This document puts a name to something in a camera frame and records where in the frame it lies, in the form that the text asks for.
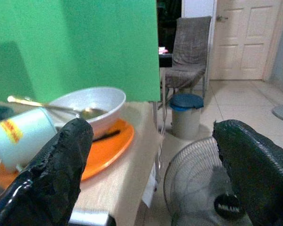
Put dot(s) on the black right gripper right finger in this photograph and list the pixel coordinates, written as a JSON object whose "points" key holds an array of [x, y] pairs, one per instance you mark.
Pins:
{"points": [[259, 169]]}

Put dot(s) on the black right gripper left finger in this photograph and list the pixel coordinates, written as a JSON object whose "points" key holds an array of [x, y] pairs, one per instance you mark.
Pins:
{"points": [[49, 179]]}

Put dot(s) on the light green mug yellow label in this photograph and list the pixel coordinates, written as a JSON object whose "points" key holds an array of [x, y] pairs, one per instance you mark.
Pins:
{"points": [[30, 134]]}

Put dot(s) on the orange plate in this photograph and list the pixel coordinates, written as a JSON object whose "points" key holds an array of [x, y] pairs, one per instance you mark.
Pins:
{"points": [[106, 151]]}

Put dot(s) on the grey bin blue lid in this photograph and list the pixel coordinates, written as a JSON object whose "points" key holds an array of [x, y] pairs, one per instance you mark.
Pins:
{"points": [[186, 117]]}

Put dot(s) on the white bowl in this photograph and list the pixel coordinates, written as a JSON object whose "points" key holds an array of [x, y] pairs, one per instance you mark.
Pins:
{"points": [[101, 96]]}

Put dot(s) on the white paper tag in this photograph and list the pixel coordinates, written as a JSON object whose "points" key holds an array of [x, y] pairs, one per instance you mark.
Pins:
{"points": [[149, 188]]}

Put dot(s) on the cream panel door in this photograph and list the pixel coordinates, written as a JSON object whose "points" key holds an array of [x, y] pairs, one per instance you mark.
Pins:
{"points": [[250, 35]]}

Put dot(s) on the grey fabric chair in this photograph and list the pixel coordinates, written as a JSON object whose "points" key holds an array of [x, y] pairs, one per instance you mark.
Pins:
{"points": [[191, 42]]}

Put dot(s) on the black side table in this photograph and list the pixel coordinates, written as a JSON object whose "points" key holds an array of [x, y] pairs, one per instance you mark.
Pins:
{"points": [[164, 60]]}

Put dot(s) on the green backdrop board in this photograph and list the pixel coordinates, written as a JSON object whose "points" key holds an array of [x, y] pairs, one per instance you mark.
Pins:
{"points": [[73, 35]]}

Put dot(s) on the pink packet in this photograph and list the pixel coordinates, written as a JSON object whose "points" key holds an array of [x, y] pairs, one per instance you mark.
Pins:
{"points": [[162, 50]]}

